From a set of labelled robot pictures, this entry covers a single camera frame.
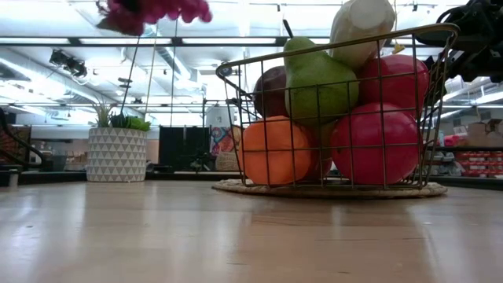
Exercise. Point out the cardboard boxes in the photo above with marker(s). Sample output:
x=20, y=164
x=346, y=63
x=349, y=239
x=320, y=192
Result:
x=485, y=133

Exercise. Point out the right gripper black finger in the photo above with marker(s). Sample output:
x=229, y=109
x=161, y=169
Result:
x=436, y=39
x=448, y=67

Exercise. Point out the black overhead rig beam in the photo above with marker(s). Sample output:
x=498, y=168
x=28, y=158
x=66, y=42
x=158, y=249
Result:
x=177, y=41

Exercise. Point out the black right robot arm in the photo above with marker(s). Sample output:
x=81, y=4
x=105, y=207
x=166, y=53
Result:
x=498, y=23

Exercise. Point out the green pear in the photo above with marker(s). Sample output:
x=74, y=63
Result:
x=318, y=90

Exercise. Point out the round woven placemat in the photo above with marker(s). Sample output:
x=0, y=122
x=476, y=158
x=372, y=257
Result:
x=236, y=188

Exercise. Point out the woven wicker basket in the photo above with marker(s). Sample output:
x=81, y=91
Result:
x=227, y=162

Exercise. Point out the black aluminium table frame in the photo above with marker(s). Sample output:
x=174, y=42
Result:
x=59, y=177

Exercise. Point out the black ceiling fixture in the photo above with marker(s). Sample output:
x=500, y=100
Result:
x=68, y=65

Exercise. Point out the round black overhead camera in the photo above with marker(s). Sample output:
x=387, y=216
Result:
x=227, y=70

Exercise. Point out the colourful patterned cloth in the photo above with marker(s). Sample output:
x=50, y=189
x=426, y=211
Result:
x=222, y=139

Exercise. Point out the purple grape bunch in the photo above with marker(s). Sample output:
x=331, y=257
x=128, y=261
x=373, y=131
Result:
x=173, y=9

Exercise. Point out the green succulent in white pot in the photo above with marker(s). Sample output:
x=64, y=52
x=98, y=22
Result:
x=116, y=153

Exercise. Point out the red apple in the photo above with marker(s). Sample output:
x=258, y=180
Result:
x=401, y=82
x=373, y=145

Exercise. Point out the dark red pomegranate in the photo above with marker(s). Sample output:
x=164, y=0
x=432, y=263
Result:
x=271, y=94

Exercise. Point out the shelf with red bins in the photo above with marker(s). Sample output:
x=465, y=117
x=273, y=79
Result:
x=479, y=163

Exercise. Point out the orange fruit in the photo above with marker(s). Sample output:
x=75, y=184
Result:
x=275, y=153

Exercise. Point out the white cylindrical container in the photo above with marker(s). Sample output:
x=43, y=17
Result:
x=218, y=116

